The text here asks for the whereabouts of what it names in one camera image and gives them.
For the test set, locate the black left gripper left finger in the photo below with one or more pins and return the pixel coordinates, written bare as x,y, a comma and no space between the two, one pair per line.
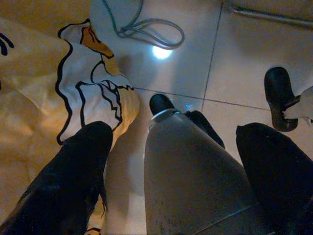
61,186

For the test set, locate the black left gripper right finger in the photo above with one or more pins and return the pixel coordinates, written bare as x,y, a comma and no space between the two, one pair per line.
281,176

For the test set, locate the yellow cartoon print blanket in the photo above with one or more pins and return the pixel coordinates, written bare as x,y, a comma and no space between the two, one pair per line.
36,110

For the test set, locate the silver robot right leg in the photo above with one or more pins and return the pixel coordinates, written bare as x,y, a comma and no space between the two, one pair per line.
303,107

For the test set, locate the silver robot leg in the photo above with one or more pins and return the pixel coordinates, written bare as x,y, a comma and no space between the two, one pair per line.
185,171
303,107

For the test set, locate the black robot right foot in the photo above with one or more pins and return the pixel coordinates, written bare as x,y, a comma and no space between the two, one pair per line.
278,93

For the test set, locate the silver robot left leg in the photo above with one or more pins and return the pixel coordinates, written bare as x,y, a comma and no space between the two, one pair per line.
185,171

